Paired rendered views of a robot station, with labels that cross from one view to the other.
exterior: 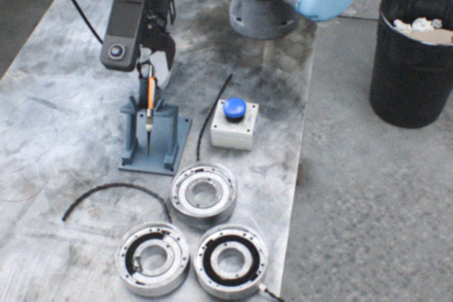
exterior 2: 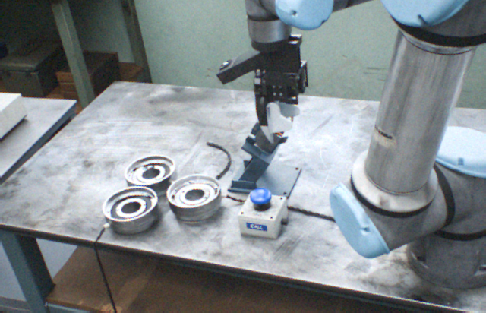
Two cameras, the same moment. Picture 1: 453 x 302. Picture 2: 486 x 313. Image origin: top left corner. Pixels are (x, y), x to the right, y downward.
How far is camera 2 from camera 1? 121 cm
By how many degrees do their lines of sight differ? 73
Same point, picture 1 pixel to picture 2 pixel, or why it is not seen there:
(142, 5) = (250, 57)
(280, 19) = (421, 250)
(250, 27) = not seen: hidden behind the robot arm
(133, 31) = (235, 63)
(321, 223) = not seen: outside the picture
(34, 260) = (181, 137)
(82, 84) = (344, 137)
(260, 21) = not seen: hidden behind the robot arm
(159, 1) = (278, 74)
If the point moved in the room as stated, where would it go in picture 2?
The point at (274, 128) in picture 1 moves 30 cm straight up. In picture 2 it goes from (264, 250) to (244, 103)
